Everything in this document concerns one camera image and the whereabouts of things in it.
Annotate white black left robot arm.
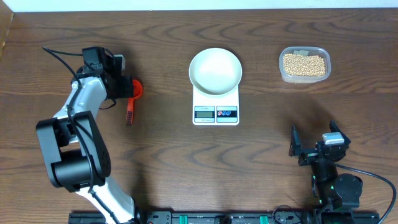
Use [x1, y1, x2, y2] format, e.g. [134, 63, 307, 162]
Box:
[36, 46, 147, 223]

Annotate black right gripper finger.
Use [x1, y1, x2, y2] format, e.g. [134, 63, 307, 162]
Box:
[329, 120, 351, 145]
[289, 125, 302, 157]

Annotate clear plastic bean container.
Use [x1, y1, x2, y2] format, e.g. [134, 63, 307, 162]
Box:
[279, 47, 331, 83]

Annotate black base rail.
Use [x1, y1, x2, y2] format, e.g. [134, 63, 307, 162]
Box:
[68, 210, 381, 224]

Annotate white round bowl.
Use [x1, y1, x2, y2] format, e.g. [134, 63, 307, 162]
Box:
[188, 48, 243, 96]

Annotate red measuring scoop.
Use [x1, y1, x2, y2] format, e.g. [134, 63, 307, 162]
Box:
[126, 80, 144, 126]

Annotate white digital kitchen scale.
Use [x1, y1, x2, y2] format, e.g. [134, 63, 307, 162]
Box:
[192, 87, 240, 126]

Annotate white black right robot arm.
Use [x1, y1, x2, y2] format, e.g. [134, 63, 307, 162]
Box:
[289, 121, 363, 224]

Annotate yellow soybeans in container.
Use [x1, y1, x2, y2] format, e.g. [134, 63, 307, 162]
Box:
[282, 54, 326, 77]

